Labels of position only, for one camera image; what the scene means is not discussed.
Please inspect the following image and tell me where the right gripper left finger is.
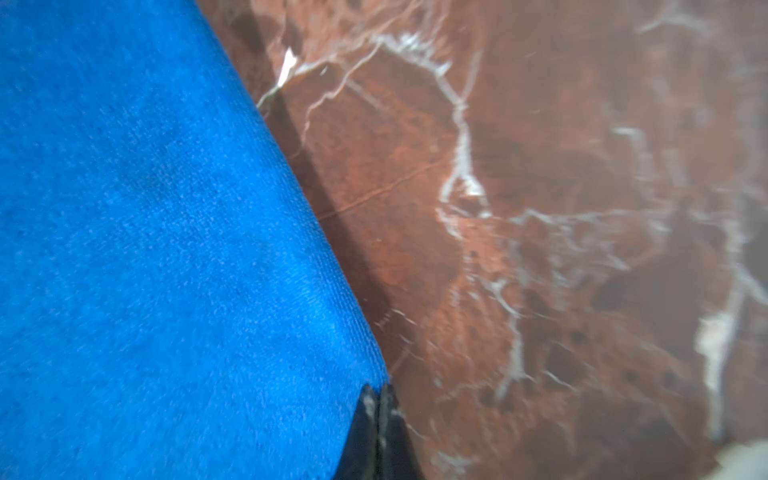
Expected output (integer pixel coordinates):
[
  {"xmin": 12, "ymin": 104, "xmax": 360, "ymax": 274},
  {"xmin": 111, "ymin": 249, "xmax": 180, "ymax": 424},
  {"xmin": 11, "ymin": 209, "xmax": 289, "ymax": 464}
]
[{"xmin": 332, "ymin": 384, "xmax": 379, "ymax": 480}]

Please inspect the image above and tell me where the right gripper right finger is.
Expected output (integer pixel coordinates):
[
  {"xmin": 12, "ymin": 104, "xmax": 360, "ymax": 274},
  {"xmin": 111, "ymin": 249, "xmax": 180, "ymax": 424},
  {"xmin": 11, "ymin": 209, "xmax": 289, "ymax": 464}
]
[{"xmin": 377, "ymin": 384, "xmax": 425, "ymax": 480}]

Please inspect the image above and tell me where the blue towel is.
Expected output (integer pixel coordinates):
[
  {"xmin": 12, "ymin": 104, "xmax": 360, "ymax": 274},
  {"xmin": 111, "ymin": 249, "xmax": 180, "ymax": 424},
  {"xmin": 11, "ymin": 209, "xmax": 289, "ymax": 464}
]
[{"xmin": 1, "ymin": 1, "xmax": 387, "ymax": 479}]

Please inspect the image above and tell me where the pale yellow cloth piece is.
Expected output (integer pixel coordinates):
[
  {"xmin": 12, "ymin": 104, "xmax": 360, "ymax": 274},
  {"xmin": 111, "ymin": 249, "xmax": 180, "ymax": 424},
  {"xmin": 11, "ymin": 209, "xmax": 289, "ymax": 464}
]
[{"xmin": 709, "ymin": 440, "xmax": 768, "ymax": 480}]

